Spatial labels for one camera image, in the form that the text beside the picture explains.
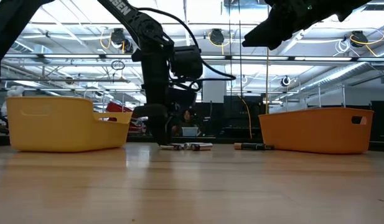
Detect metal shelf rack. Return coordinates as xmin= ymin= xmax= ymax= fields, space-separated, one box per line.
xmin=303 ymin=84 xmax=347 ymax=109

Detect black partition panel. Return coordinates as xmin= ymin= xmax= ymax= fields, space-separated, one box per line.
xmin=169 ymin=95 xmax=264 ymax=139

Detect black coiled cable ring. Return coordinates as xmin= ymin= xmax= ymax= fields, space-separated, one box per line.
xmin=110 ymin=60 xmax=126 ymax=72

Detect person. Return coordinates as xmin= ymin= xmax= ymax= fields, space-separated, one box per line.
xmin=171 ymin=108 xmax=199 ymax=137

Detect yellow hanging cable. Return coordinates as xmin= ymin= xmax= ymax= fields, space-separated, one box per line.
xmin=240 ymin=96 xmax=253 ymax=140

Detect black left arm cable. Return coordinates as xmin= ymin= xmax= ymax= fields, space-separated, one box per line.
xmin=137 ymin=6 xmax=236 ymax=83

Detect yellow plastic bin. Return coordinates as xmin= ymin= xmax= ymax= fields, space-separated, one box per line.
xmin=6 ymin=96 xmax=133 ymax=153

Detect orange plastic bin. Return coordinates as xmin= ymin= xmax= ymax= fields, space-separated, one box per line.
xmin=258 ymin=107 xmax=375 ymax=155

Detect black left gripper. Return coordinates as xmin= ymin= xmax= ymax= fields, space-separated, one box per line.
xmin=133 ymin=104 xmax=174 ymax=146

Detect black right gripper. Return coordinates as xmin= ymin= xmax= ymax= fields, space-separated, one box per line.
xmin=242 ymin=0 xmax=320 ymax=50

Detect grey horizontal metal pipe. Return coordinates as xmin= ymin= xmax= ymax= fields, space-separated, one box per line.
xmin=0 ymin=78 xmax=131 ymax=83

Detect red storage bin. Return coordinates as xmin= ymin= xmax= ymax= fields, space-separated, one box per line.
xmin=106 ymin=101 xmax=141 ymax=121

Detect black table frame rail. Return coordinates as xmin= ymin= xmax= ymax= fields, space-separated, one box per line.
xmin=0 ymin=134 xmax=384 ymax=152

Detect black side panel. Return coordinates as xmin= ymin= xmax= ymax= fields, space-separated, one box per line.
xmin=370 ymin=100 xmax=384 ymax=143

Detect white laptop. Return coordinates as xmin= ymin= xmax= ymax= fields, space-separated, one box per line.
xmin=181 ymin=126 xmax=199 ymax=138

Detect long ceiling light strip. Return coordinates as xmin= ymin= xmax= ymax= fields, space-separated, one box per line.
xmin=1 ymin=53 xmax=384 ymax=62

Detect silver ventilation duct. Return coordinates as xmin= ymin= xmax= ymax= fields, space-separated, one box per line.
xmin=299 ymin=60 xmax=384 ymax=90
xmin=11 ymin=30 xmax=52 ymax=55

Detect white coiled cable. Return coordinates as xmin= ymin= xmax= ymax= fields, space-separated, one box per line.
xmin=334 ymin=39 xmax=352 ymax=54

